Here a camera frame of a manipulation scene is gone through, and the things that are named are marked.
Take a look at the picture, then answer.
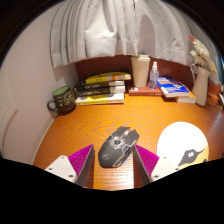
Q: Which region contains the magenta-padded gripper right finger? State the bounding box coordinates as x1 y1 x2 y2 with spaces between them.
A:
132 143 181 186

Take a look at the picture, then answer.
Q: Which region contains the white pitcher vase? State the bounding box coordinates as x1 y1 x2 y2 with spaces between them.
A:
190 63 212 107

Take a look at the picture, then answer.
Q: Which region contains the yellow and white book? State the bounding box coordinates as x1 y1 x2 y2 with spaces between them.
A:
75 92 125 106

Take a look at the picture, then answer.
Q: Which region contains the dark mug with green inside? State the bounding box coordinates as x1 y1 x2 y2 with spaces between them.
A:
46 85 78 114

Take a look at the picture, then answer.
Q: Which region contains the black and yellow book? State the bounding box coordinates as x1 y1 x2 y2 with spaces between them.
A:
73 70 132 89

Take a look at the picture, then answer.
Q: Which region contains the white curtain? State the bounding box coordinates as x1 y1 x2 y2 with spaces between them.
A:
49 0 218 69

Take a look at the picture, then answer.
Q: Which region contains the clear spray bottle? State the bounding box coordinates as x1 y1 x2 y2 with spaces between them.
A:
148 61 160 91

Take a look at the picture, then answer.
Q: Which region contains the thick black book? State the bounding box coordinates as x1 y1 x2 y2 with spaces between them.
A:
74 85 127 98

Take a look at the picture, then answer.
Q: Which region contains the thin black book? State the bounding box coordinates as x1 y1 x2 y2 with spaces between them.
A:
73 80 126 92

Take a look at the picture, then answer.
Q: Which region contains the dark red book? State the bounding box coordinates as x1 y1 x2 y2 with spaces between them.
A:
128 83 168 98

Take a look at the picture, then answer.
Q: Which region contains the dark grey computer mouse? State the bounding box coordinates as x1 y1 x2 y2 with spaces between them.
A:
97 125 141 169

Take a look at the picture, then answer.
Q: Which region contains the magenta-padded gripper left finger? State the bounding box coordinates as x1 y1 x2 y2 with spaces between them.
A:
44 143 96 188

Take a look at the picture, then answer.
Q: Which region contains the beige tumbler with lid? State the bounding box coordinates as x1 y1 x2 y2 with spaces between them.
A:
130 54 151 88

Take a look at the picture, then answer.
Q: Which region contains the orange and white book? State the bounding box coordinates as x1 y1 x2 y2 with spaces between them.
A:
174 91 198 104

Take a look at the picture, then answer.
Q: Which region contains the blue and white book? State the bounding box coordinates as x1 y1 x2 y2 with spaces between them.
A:
156 75 191 99

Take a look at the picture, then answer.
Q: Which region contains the round white yellow mouse pad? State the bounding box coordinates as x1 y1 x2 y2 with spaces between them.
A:
156 121 210 168

